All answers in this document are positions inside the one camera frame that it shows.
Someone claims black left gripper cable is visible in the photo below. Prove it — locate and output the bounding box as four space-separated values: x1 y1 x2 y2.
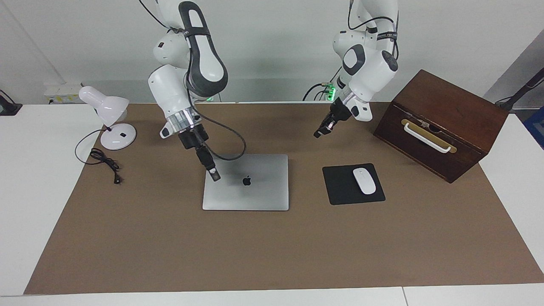
348 0 399 60

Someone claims grey aluminium laptop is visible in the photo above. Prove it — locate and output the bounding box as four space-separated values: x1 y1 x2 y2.
202 154 289 212

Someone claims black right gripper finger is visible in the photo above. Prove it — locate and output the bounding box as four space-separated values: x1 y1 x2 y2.
203 147 221 181
195 147 218 182

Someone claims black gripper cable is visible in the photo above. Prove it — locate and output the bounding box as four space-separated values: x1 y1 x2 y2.
348 0 399 60
138 0 247 161

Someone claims black mouse pad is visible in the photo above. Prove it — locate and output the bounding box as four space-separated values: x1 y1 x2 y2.
322 163 386 206

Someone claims brown table mat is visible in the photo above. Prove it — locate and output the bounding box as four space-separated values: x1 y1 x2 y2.
23 102 544 295

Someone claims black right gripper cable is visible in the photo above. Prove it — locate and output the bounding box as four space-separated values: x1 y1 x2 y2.
138 0 247 161

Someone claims white desk lamp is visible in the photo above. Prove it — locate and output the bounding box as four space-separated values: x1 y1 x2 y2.
79 86 137 150

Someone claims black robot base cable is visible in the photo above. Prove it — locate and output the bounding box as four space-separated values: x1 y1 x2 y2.
303 67 342 102

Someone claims white box handle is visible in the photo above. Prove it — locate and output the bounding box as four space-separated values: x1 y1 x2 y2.
403 122 452 153

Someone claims white wall power strip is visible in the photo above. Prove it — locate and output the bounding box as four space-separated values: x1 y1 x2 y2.
44 83 82 104

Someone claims blue object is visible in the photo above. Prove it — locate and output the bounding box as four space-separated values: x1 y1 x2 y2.
524 106 544 149

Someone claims black stand pole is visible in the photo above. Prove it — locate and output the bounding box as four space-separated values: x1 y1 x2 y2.
495 68 544 112

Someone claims dark wooden box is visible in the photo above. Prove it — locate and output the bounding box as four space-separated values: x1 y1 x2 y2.
373 69 509 184

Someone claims white computer mouse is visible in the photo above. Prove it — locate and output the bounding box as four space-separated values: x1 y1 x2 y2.
353 168 377 195

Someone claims black lamp power cord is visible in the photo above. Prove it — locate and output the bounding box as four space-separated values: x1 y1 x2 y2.
75 129 123 185

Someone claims black clamp on table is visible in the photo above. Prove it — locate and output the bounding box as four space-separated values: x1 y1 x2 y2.
0 89 23 116

